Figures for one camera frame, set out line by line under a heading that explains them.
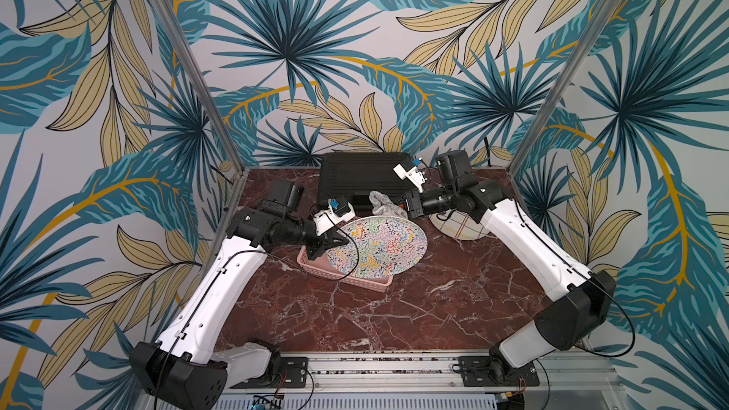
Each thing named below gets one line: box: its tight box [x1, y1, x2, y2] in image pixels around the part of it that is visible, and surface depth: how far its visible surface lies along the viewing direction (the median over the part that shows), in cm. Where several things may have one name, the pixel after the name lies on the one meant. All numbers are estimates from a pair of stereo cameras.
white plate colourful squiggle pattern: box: [326, 215, 429, 280], surface depth 71 cm
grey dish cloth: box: [368, 189, 409, 219], surface depth 64 cm
